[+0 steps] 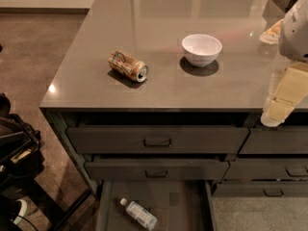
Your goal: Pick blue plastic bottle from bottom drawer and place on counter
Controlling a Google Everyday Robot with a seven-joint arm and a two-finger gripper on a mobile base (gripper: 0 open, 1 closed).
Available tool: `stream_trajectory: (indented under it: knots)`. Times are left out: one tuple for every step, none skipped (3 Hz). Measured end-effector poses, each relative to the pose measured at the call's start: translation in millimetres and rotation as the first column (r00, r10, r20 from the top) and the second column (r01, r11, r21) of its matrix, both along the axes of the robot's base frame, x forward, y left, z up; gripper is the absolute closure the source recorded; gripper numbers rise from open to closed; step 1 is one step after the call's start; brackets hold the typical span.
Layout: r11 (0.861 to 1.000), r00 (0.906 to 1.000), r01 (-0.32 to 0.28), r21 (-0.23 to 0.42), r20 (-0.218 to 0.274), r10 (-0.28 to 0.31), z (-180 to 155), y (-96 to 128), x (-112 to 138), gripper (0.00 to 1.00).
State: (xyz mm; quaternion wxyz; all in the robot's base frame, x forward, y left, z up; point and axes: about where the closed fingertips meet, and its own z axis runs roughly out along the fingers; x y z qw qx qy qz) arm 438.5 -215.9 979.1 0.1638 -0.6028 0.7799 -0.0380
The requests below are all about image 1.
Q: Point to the middle right grey drawer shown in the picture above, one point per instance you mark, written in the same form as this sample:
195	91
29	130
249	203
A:
268	169

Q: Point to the middle left grey drawer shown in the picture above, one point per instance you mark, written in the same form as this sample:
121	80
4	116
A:
169	167

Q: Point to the grey counter cabinet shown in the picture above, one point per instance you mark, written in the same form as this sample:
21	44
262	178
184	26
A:
230	91

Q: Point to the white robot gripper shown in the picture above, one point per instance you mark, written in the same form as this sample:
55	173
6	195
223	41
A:
295	36

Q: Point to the top right grey drawer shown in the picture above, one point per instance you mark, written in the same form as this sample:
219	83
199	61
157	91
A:
280	140

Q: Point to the open bottom left drawer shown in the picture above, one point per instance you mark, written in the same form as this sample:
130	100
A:
177	205

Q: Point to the grey drawer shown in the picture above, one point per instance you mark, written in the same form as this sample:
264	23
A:
169	167
280	140
261	189
156	139
268	169

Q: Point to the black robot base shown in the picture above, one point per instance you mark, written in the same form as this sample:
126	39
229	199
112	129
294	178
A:
18	141

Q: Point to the blue plastic water bottle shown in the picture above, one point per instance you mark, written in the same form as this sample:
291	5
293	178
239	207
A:
138	213

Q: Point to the bottom right grey drawer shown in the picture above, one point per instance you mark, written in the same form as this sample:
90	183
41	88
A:
261	189

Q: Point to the crushed orange soda can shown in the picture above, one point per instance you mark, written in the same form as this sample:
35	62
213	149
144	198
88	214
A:
126	65

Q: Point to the white ceramic bowl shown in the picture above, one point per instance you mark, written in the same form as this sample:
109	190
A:
201	50

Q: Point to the crumpled snack wrapper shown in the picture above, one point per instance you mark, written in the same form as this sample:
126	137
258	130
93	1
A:
271	35

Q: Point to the top left grey drawer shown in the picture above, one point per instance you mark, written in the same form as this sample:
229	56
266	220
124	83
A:
156	139

